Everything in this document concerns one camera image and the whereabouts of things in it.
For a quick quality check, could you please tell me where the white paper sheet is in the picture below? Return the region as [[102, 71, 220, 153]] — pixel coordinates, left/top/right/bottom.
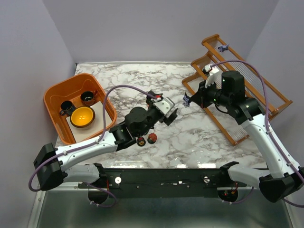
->
[[66, 101, 104, 143]]

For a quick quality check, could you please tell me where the brown mug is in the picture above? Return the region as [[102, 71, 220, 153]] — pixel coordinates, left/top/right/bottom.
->
[[80, 90, 97, 106]]

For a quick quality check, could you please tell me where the purple cable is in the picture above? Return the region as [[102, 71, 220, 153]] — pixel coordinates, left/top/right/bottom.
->
[[28, 85, 162, 192], [209, 59, 304, 208]]

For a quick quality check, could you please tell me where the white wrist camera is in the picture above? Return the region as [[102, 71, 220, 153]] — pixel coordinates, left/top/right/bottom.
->
[[153, 97, 175, 115], [202, 64, 222, 88]]

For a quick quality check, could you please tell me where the red hair figurine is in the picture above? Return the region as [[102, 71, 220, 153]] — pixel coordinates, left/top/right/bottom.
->
[[147, 133, 157, 144]]

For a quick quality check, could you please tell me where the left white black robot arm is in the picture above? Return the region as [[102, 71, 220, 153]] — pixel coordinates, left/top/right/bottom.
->
[[30, 91, 177, 191]]

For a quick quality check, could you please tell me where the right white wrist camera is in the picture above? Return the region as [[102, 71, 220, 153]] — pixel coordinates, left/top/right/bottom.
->
[[202, 64, 222, 88]]

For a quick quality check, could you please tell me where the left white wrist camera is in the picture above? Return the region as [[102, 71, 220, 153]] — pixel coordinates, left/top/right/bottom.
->
[[153, 97, 175, 115]]

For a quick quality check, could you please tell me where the purple small figurine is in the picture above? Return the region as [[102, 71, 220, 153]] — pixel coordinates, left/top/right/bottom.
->
[[218, 44, 229, 53]]

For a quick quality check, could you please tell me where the black round base figurine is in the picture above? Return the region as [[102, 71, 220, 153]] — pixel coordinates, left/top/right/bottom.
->
[[136, 137, 146, 147]]

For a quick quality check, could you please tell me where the orange plastic bin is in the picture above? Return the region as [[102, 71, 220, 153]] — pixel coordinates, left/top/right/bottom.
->
[[44, 73, 117, 145]]

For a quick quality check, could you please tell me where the yellow bowl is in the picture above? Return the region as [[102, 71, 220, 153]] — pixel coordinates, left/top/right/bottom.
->
[[70, 106, 95, 128]]

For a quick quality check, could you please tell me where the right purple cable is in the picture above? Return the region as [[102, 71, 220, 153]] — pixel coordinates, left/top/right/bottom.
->
[[209, 59, 304, 208]]

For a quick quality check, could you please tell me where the wooden tiered shelf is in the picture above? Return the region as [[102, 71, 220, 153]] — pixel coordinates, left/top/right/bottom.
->
[[181, 34, 293, 146]]

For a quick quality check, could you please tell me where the black mug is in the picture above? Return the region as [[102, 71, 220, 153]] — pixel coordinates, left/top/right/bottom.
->
[[59, 100, 76, 116]]

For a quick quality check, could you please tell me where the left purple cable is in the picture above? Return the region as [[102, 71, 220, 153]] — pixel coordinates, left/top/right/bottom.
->
[[28, 85, 162, 192]]

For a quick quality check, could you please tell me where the black purple bow figurine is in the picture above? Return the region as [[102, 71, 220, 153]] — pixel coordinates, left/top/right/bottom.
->
[[183, 93, 191, 107]]

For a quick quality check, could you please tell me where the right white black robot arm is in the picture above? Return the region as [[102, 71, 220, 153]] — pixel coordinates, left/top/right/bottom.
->
[[184, 71, 304, 202]]

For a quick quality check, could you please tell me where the black metal base frame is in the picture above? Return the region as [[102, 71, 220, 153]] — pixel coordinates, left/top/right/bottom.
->
[[78, 166, 247, 200]]

